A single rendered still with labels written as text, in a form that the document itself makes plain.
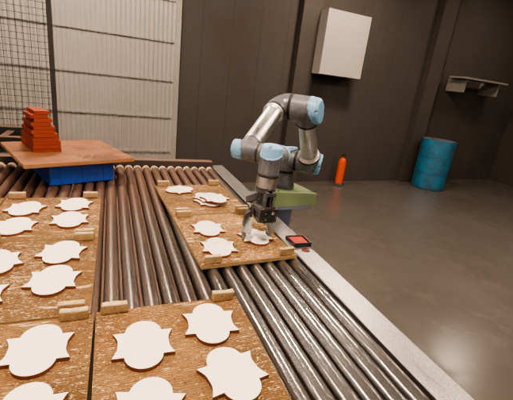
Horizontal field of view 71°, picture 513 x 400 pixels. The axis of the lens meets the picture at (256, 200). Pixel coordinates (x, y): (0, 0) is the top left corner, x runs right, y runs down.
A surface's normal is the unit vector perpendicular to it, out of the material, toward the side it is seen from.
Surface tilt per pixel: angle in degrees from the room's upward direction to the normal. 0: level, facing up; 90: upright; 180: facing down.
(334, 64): 90
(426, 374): 0
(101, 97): 90
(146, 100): 90
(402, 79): 90
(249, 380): 0
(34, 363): 0
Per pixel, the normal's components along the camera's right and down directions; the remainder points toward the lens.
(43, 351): 0.11, -0.94
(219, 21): 0.41, 0.33
